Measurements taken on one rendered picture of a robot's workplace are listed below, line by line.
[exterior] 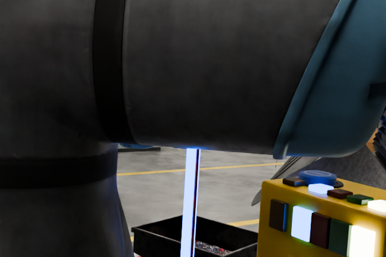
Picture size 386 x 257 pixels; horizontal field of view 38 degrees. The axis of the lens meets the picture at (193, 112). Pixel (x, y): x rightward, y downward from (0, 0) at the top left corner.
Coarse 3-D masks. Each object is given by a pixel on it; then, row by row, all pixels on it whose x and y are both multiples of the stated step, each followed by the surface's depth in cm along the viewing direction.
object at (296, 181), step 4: (284, 180) 58; (288, 180) 58; (292, 180) 57; (296, 180) 58; (300, 180) 58; (304, 180) 58; (288, 184) 58; (292, 184) 57; (296, 184) 57; (300, 184) 57; (304, 184) 58
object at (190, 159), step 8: (192, 152) 81; (192, 160) 81; (192, 168) 81; (192, 176) 81; (192, 184) 81; (184, 192) 82; (192, 192) 81; (184, 200) 82; (192, 200) 81; (184, 208) 82; (192, 208) 81; (184, 216) 82; (184, 224) 82; (184, 232) 82; (184, 240) 82; (184, 248) 82; (184, 256) 82
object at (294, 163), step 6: (294, 156) 116; (288, 162) 116; (294, 162) 113; (300, 162) 110; (306, 162) 108; (282, 168) 117; (288, 168) 114; (294, 168) 111; (300, 168) 108; (276, 174) 117; (282, 174) 113; (288, 174) 110; (258, 192) 117; (258, 198) 111; (252, 204) 110
